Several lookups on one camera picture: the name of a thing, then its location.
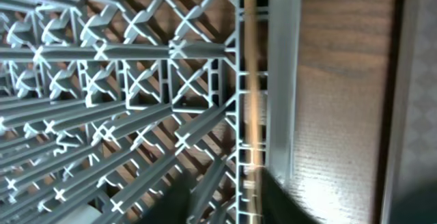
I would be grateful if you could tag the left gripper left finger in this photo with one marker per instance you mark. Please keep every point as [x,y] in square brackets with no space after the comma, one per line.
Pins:
[174,206]

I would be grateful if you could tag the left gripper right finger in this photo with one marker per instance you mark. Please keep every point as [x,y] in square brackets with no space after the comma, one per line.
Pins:
[277,206]

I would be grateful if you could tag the wooden chopstick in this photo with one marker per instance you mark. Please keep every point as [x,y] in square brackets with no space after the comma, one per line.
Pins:
[253,132]

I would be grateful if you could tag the dark brown serving tray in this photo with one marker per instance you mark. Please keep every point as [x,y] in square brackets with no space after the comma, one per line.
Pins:
[408,155]

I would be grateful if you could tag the grey plastic dish rack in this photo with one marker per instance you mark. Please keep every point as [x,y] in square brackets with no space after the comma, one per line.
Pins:
[104,103]

